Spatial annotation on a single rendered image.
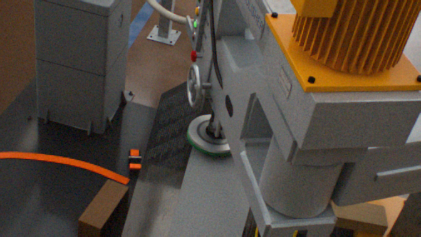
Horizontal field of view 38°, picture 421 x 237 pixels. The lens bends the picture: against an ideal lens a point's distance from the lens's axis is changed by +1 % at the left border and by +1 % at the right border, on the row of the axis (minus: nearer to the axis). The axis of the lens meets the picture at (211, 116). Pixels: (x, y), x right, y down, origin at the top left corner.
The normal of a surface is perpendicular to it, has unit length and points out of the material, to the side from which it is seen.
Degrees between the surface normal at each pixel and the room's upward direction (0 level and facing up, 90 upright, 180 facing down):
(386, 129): 90
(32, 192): 0
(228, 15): 90
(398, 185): 90
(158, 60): 0
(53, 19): 90
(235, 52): 4
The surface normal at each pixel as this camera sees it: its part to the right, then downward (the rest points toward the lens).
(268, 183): -0.89, 0.16
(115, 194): 0.15, -0.77
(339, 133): 0.22, 0.64
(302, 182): -0.18, 0.60
